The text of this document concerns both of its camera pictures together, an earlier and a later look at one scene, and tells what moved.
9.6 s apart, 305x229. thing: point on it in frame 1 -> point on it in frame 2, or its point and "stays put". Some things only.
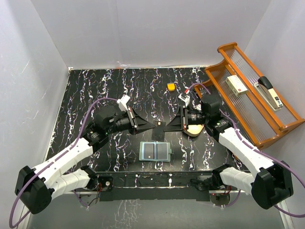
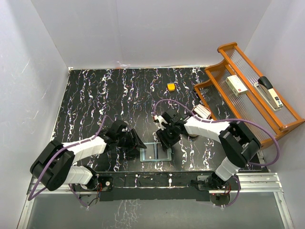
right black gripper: [177, 124] -> [167, 142]
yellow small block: [171, 87] stays put
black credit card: [148, 150] stays put
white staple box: [236, 87] stays put
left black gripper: [139, 124] -> [135, 141]
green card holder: [155, 151] stays put
